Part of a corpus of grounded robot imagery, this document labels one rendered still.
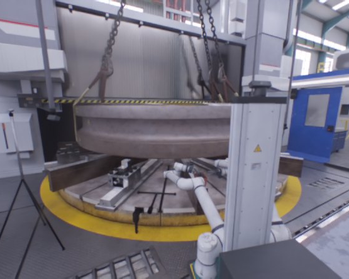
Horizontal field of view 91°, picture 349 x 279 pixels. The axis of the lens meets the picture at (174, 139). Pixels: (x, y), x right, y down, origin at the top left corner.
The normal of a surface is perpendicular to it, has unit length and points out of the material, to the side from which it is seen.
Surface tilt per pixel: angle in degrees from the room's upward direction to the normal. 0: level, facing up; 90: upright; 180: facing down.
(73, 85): 90
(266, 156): 90
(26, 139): 90
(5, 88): 90
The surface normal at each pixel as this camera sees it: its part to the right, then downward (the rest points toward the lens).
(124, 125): -0.32, 0.18
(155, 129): -0.10, 0.19
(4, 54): 0.47, 0.17
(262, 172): 0.21, 0.19
